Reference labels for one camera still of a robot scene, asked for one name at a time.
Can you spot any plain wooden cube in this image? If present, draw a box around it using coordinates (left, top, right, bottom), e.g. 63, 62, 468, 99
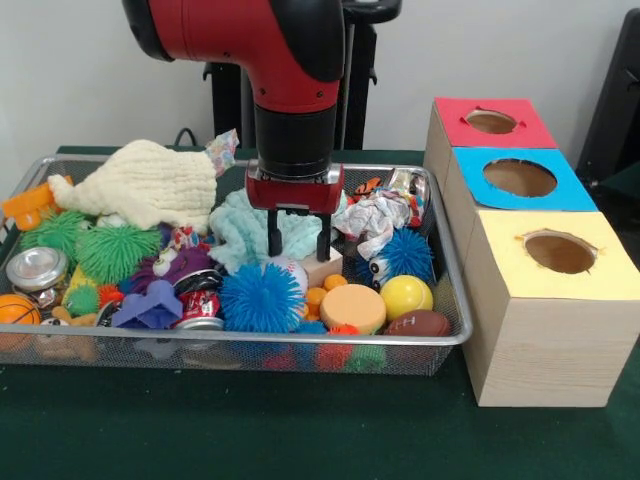
302, 248, 344, 289

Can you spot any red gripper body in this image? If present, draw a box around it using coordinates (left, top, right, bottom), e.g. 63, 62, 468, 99
244, 160, 346, 217

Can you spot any large green spiky ball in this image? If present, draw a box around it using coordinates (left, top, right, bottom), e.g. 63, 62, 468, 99
74, 224, 164, 285

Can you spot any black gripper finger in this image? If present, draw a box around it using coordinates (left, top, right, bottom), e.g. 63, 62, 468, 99
316, 213, 332, 262
267, 209, 284, 259

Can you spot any brown toy football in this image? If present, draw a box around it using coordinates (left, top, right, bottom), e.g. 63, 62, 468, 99
383, 309, 451, 337

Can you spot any shallow clear mesh bin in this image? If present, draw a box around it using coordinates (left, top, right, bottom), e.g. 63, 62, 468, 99
0, 153, 474, 375

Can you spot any purple plastic block toy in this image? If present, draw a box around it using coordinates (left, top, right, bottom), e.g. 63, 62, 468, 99
110, 279, 184, 330

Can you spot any orange toy basketball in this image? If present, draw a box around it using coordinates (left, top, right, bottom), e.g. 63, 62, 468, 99
0, 293, 42, 351

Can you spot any light blue knitted cloth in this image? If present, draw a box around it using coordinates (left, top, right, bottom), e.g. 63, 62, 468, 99
208, 188, 349, 275

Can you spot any orange plastic toy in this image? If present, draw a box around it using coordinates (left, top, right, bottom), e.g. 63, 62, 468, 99
1, 175, 74, 231

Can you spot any small blue spiky ball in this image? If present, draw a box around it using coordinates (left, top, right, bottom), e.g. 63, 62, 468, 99
355, 227, 434, 291

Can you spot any black panel stand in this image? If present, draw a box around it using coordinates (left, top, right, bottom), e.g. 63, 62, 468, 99
574, 7, 640, 176

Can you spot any dark green side table cloth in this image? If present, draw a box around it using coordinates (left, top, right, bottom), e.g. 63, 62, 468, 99
597, 159, 640, 201

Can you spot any yellow ball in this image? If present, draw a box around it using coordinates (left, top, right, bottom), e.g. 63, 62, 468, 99
379, 274, 434, 321

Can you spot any cream knitted cloth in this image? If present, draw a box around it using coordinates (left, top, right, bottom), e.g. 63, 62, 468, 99
47, 139, 219, 234

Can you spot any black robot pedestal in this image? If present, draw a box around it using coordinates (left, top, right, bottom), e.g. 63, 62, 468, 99
202, 0, 404, 150

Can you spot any white toy baseball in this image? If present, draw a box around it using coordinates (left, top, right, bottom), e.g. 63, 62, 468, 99
272, 257, 309, 301

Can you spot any large blue spiky ball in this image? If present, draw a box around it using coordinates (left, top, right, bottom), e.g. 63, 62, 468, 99
218, 263, 307, 332

